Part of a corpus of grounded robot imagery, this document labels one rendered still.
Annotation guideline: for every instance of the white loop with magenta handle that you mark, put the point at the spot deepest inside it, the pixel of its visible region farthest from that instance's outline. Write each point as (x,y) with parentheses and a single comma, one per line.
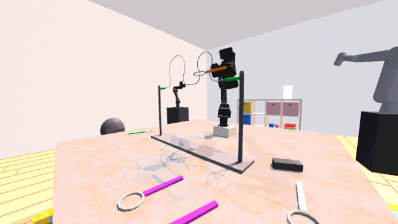
(197,213)
(148,192)

